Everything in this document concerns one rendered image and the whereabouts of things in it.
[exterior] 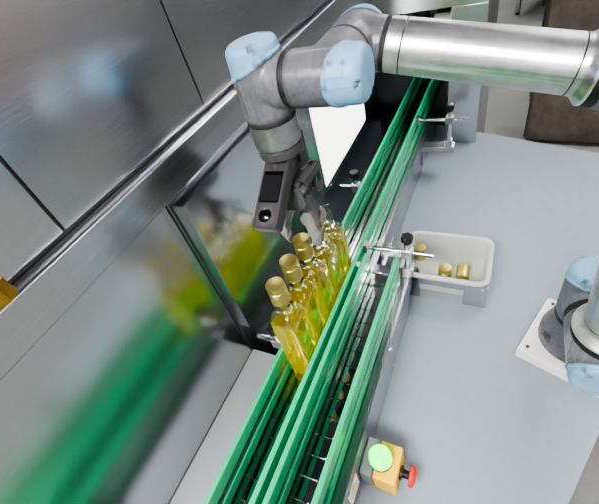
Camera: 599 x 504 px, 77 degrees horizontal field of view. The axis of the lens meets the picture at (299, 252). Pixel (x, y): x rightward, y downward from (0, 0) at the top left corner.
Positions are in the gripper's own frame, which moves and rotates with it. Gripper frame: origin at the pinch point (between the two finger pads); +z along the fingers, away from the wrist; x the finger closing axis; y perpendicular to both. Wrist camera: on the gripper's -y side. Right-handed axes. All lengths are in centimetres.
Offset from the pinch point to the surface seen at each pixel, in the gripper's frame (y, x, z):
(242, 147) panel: 7.5, 11.9, -15.8
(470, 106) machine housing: 103, -19, 25
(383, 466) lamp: -25.1, -20.1, 30.3
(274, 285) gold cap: -11.9, -0.1, -1.0
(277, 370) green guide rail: -17.6, 3.1, 20.5
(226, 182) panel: -0.3, 11.9, -13.3
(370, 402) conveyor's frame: -15.4, -15.1, 27.7
